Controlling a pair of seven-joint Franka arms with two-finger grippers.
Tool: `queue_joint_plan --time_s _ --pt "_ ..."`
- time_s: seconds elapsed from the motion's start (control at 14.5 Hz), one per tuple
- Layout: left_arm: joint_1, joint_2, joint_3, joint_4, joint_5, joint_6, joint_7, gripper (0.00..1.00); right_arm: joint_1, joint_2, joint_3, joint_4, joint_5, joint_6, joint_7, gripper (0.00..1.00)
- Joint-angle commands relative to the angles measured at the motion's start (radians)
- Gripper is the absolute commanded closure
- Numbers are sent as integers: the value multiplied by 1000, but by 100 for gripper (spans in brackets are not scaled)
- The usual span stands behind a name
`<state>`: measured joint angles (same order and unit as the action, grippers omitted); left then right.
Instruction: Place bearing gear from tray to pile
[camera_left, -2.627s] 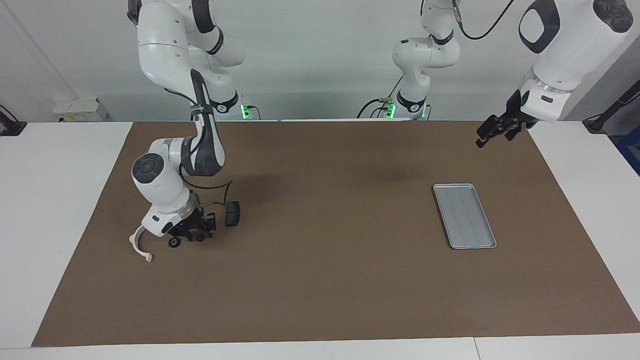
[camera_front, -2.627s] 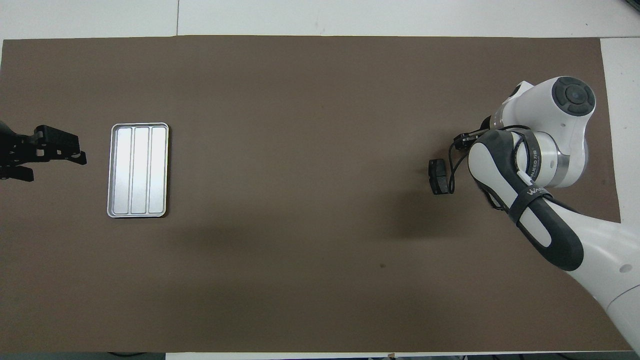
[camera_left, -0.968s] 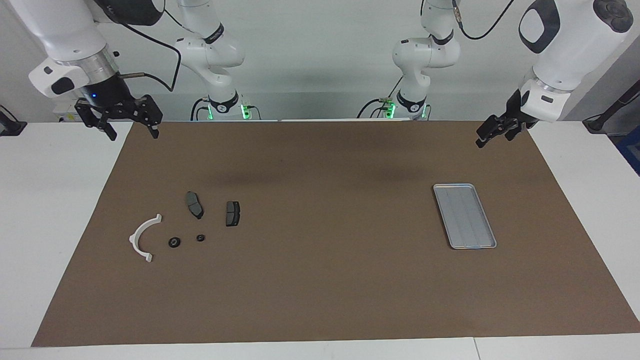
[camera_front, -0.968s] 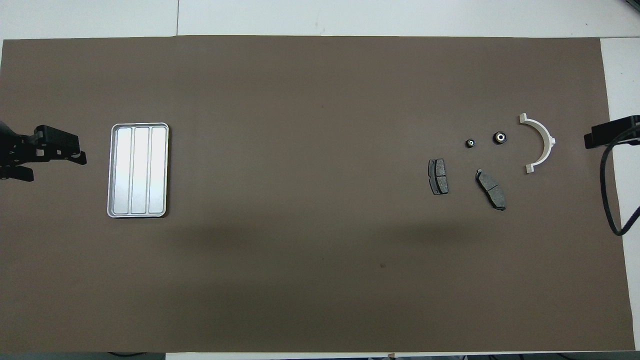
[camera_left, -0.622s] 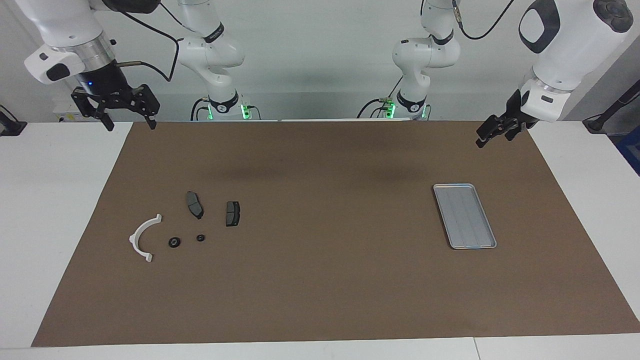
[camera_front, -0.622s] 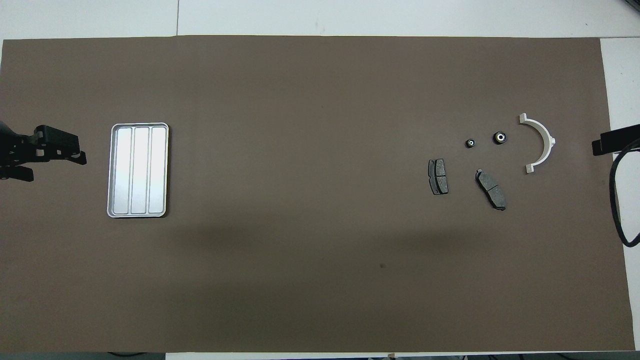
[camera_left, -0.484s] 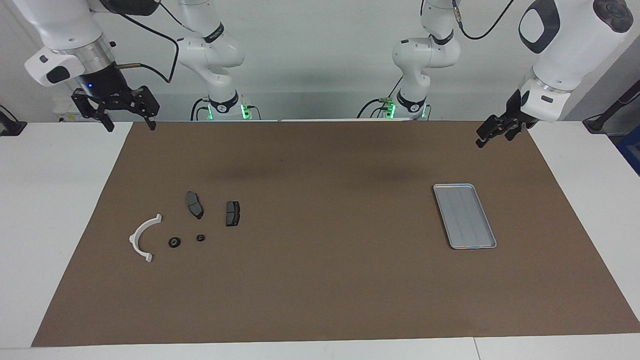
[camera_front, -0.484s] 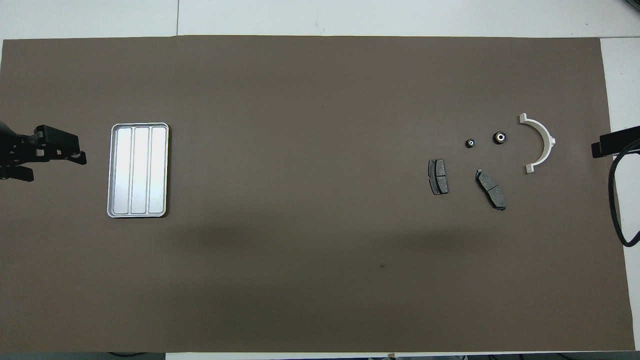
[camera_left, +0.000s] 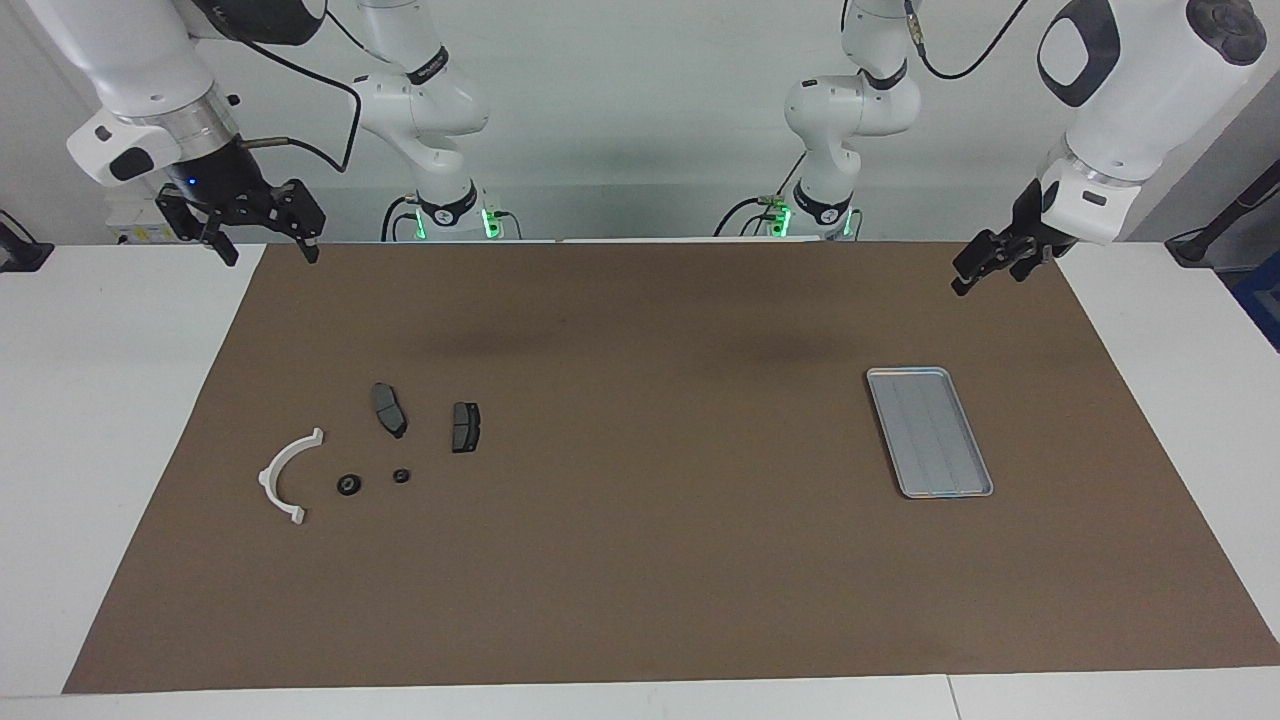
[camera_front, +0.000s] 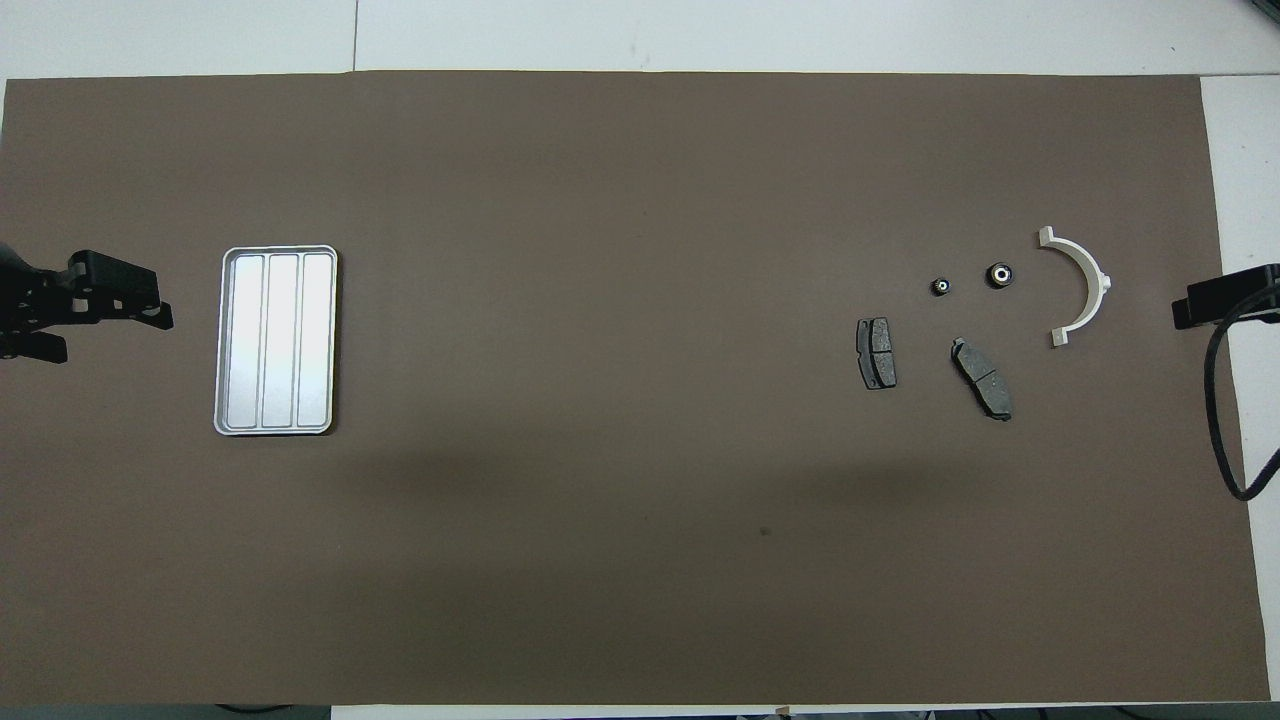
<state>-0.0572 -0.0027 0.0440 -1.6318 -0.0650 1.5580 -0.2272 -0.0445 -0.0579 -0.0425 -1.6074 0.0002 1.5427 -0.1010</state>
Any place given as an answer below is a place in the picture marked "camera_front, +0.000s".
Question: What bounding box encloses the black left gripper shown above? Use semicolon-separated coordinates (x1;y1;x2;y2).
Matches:
0;240;176;364

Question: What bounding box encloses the silver metal tray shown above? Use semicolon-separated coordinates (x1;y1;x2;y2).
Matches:
214;245;340;438

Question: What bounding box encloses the curved dark brake pad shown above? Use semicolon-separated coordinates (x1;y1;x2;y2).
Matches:
950;337;1014;423

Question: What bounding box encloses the rectangular dark brake pad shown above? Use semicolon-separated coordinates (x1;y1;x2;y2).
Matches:
855;316;899;391

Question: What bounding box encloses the brown table mat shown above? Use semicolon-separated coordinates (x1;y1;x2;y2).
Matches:
0;70;1271;708

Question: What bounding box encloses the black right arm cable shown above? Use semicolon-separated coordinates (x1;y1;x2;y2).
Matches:
1203;300;1280;502

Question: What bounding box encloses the white semicircular bracket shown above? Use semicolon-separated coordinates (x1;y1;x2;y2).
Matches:
1036;226;1114;349

